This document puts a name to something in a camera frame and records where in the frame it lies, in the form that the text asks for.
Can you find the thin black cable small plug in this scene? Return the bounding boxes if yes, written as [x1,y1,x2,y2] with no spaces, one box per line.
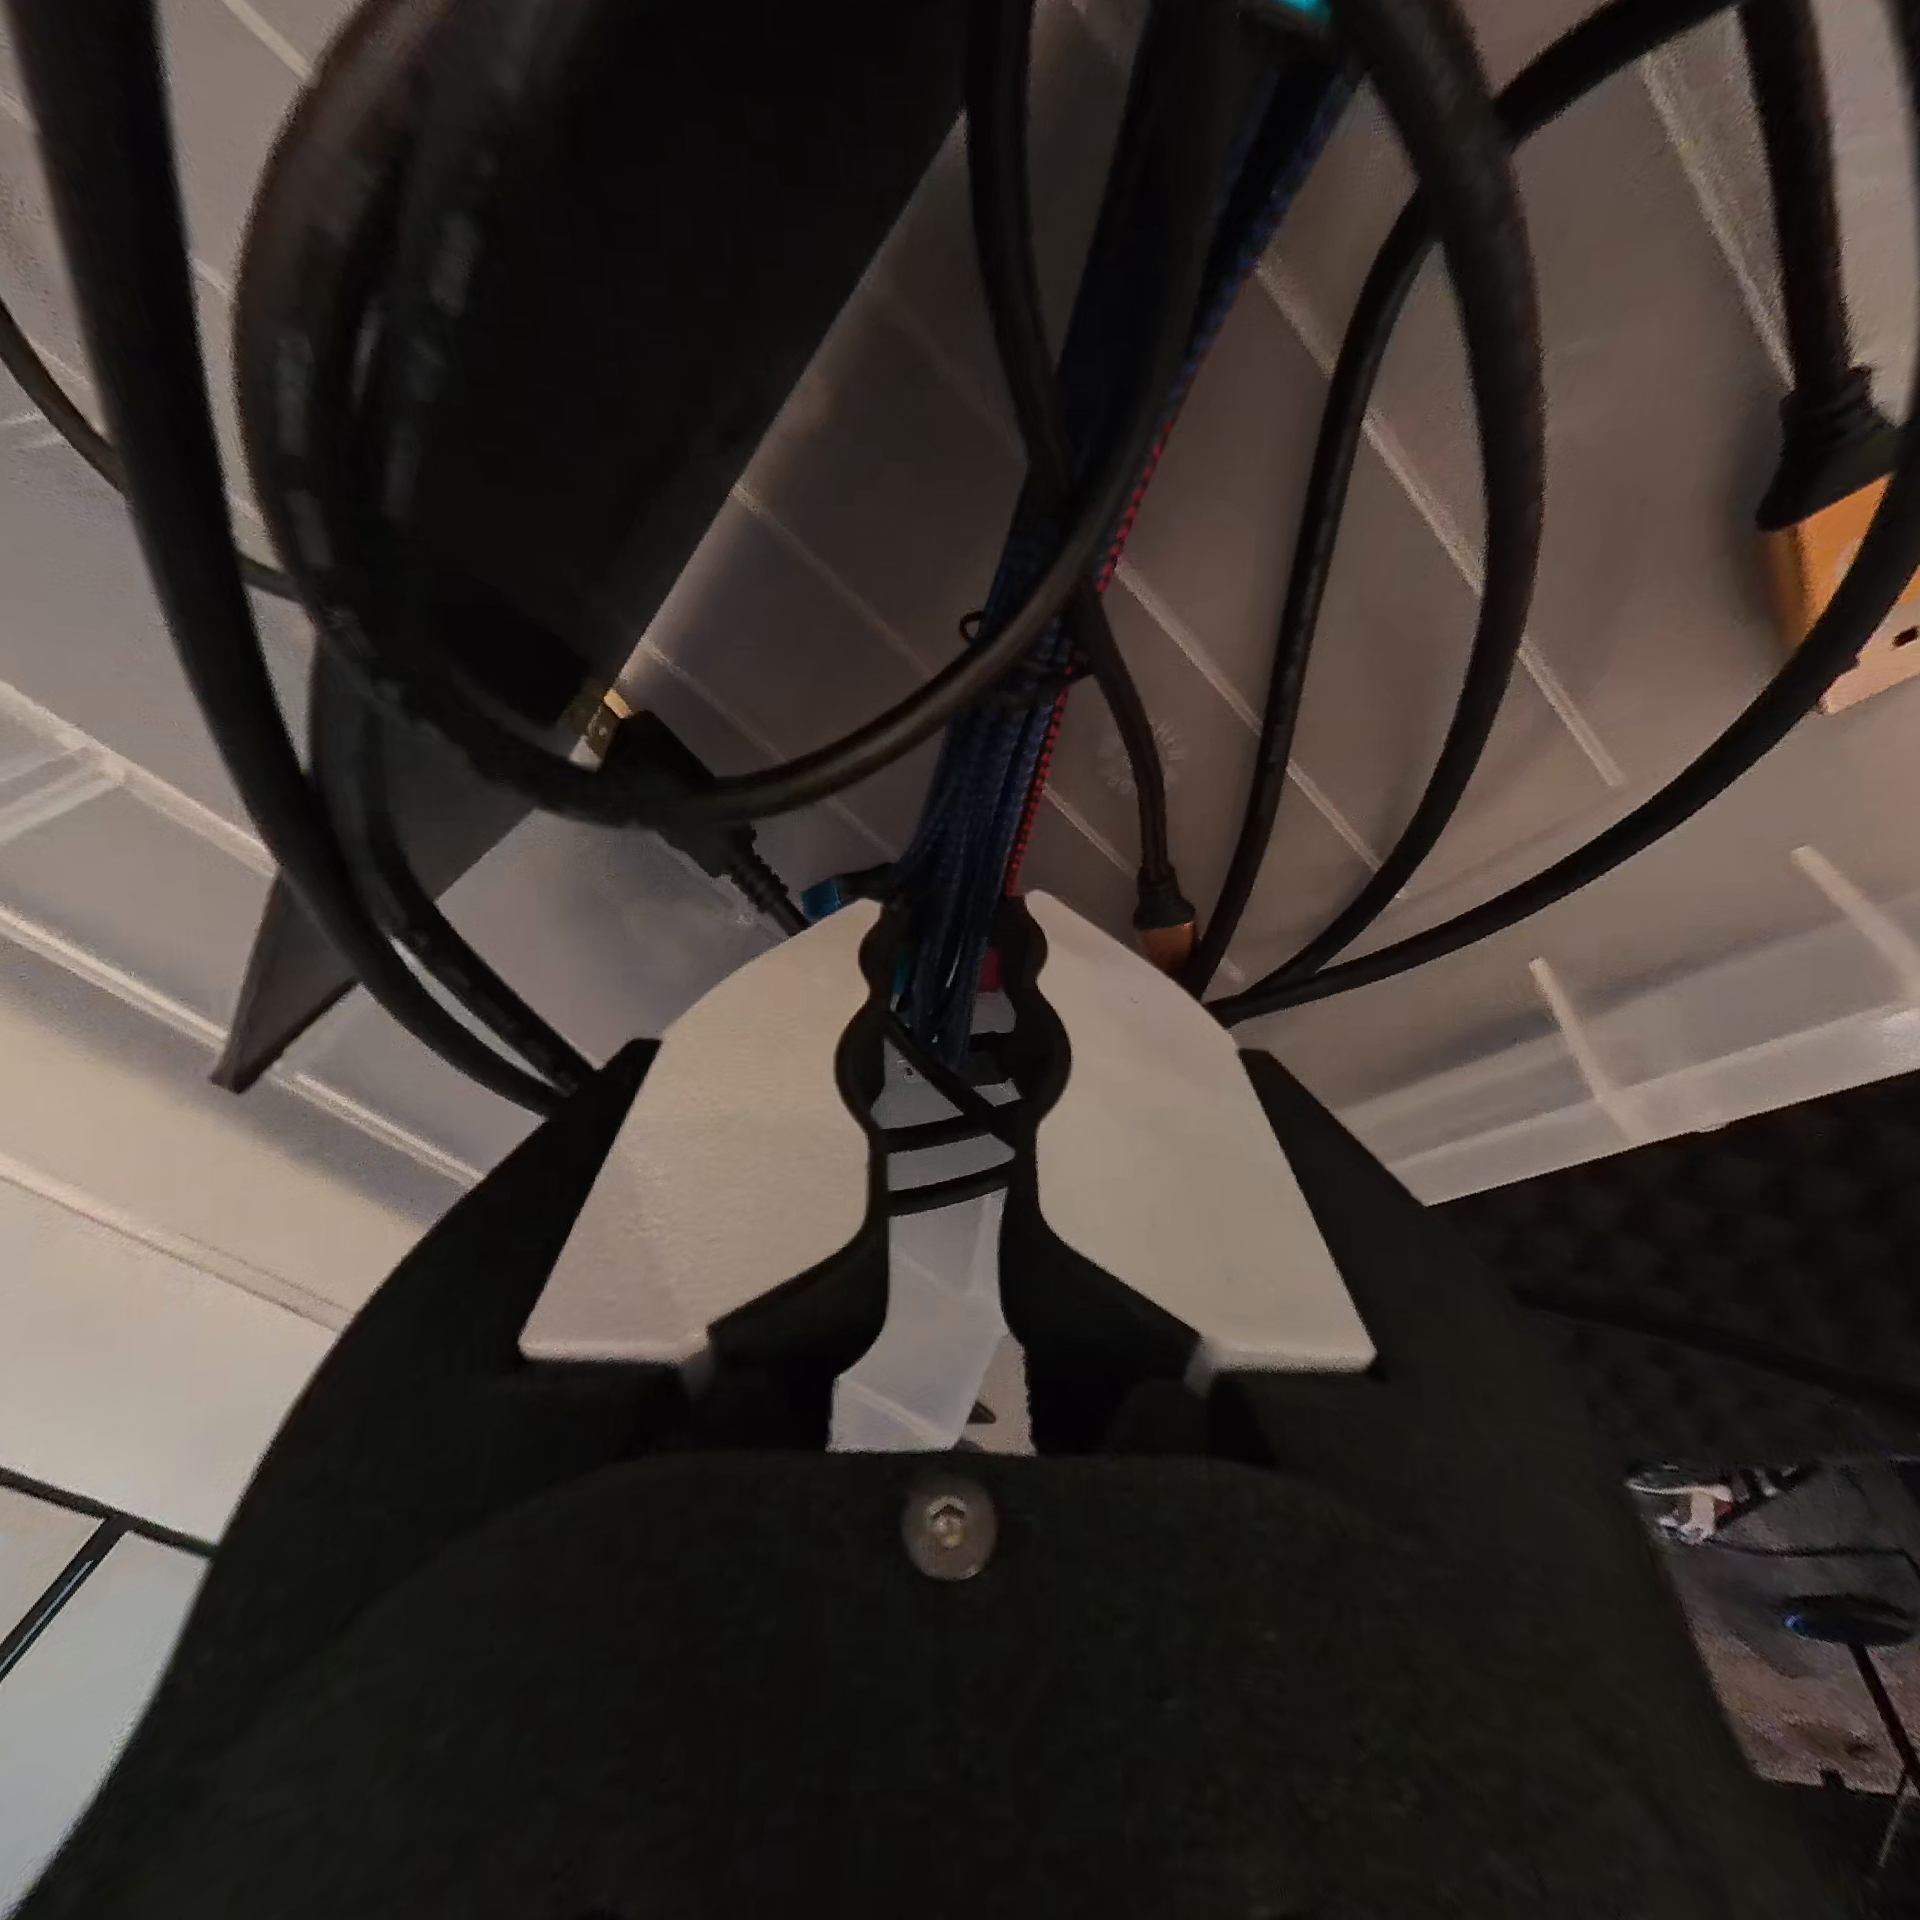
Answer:
[564,685,818,939]

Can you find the black quilted cushion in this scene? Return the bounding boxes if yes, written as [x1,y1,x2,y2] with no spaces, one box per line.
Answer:
[1411,1087,1920,1442]

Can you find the black cable with orange bands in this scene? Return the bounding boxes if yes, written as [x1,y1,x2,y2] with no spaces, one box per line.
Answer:
[976,0,1920,1038]

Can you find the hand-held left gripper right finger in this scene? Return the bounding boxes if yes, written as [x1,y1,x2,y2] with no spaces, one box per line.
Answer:
[994,888,1386,1455]

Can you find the thick black hub cable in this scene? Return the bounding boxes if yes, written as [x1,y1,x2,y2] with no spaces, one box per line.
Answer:
[0,0,1562,1118]

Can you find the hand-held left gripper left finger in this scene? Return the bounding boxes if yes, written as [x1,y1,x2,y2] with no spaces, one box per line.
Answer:
[515,895,900,1455]

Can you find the clear plastic bin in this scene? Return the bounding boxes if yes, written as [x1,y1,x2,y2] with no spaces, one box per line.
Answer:
[0,0,1920,1412]

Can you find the blue red braided cable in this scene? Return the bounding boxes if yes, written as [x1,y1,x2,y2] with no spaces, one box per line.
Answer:
[865,0,1358,1159]

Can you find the black USB hub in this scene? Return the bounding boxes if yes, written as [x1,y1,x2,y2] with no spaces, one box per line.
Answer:
[235,0,1009,807]

